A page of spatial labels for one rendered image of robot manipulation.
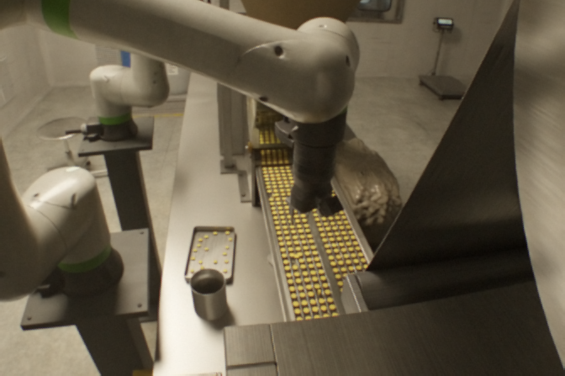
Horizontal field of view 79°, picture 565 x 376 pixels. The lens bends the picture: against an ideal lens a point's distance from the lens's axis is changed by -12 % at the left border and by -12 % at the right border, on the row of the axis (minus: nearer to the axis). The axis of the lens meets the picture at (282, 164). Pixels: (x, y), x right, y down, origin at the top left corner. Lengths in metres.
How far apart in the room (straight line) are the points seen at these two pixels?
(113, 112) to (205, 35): 0.97
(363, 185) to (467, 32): 4.87
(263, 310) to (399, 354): 0.71
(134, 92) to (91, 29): 0.78
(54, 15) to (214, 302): 0.64
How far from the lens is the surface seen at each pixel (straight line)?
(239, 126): 1.45
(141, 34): 0.49
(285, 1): 0.99
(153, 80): 1.27
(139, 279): 0.88
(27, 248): 0.67
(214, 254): 1.07
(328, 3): 1.02
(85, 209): 0.75
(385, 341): 0.26
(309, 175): 0.65
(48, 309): 0.89
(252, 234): 1.13
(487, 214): 0.32
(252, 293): 0.97
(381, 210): 1.04
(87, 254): 0.81
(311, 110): 0.44
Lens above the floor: 1.55
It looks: 31 degrees down
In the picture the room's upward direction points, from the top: 3 degrees clockwise
